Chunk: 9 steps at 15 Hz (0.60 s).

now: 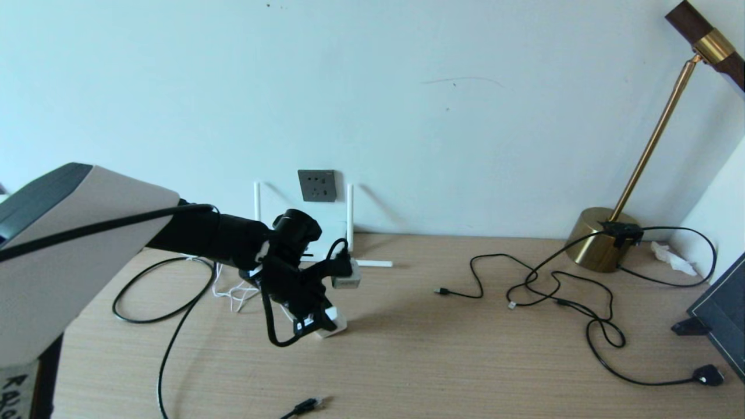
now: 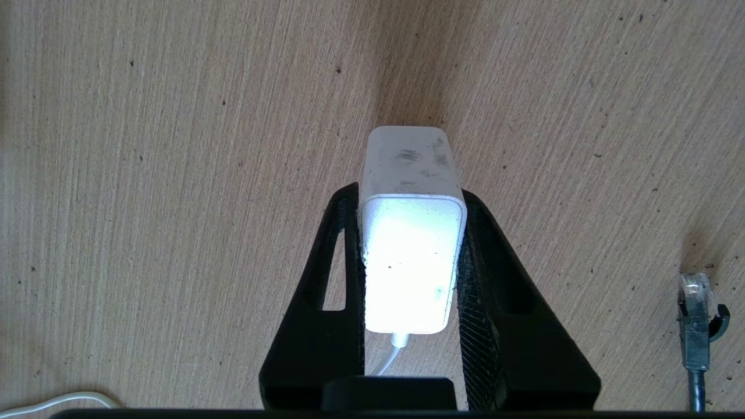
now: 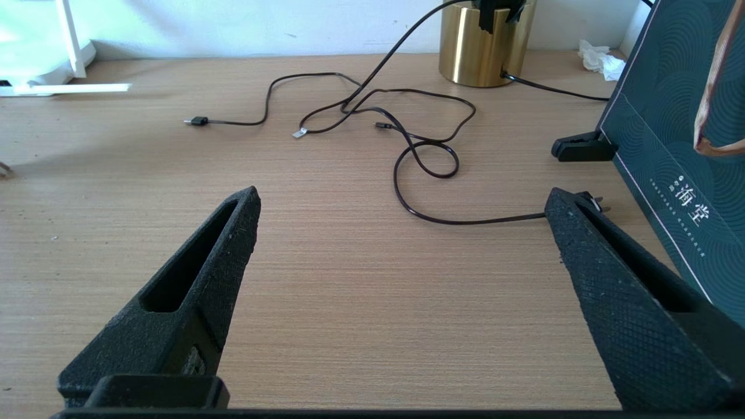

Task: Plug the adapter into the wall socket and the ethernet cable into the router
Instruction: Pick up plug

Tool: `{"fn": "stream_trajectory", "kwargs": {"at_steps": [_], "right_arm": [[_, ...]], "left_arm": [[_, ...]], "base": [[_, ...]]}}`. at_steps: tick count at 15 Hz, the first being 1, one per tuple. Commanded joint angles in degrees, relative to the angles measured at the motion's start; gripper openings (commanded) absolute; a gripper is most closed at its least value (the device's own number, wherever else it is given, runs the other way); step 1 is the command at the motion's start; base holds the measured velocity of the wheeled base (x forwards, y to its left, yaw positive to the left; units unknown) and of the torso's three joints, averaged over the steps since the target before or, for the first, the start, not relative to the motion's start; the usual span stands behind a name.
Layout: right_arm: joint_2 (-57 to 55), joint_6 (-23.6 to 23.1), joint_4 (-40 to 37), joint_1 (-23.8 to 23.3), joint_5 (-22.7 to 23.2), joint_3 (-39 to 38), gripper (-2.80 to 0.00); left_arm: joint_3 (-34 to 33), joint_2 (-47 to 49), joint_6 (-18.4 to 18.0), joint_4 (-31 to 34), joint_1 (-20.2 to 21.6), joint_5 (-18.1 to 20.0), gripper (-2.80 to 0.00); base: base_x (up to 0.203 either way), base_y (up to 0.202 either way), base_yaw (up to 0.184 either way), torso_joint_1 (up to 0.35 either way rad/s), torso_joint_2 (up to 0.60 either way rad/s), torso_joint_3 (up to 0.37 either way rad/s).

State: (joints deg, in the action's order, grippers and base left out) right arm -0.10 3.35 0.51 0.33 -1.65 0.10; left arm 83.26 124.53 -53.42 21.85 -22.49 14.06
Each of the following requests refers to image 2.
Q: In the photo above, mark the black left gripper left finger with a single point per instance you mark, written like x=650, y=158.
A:
x=314, y=326

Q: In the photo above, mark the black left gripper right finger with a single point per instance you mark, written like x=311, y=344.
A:
x=512, y=337

